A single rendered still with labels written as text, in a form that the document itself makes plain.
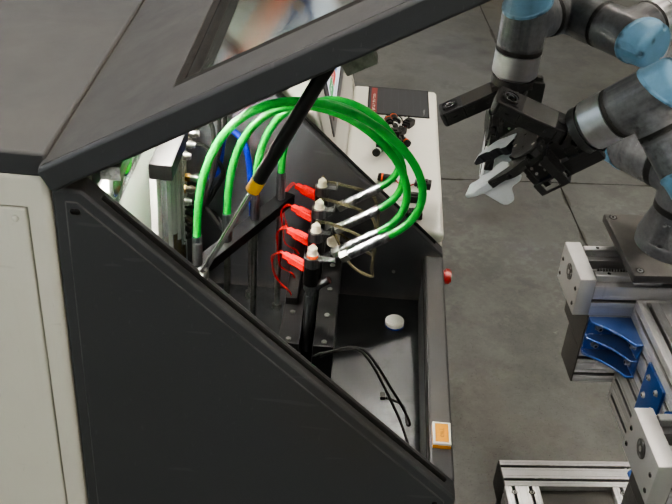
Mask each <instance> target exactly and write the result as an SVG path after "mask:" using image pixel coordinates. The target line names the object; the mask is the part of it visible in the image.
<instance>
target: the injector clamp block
mask: <svg viewBox="0 0 672 504"><path fill-rule="evenodd" d="M331 248H334V247H329V246H328V245H327V240H326V241H325V249H324V253H326V252H329V251H331V250H330V249H331ZM341 271H342V261H341V260H340V258H339V257H337V258H336V263H328V262H324V263H323V265H322V273H321V279H323V278H325V277H327V276H328V277H329V278H330V280H331V284H329V285H326V286H325V287H323V288H321V289H319V297H318V305H316V314H315V323H314V324H313V335H312V349H311V351H309V352H305V351H303V350H302V337H303V320H304V293H305V290H304V289H303V271H302V275H301V282H300V288H299V295H298V301H297V304H296V305H295V304H286V303H284V309H283V315H282V321H281V326H280V332H279V336H280V337H281V338H282V339H283V340H284V341H286V342H287V343H288V344H289V345H290V346H292V347H293V348H294V349H295V350H296V351H298V352H299V353H300V354H301V355H302V356H304V357H305V358H306V359H307V360H308V361H310V362H311V363H312V364H313V365H314V366H316V367H317V368H318V369H319V370H320V371H322V372H323V373H324V374H325V375H326V376H328V377H329V378H330V379H331V375H332V366H333V359H334V354H329V355H325V356H324V357H322V358H320V355H319V356H317V357H313V355H314V354H316V353H319V352H323V351H328V350H332V349H334V348H335V338H336V326H337V314H338V303H339V292H340V282H341Z"/></svg>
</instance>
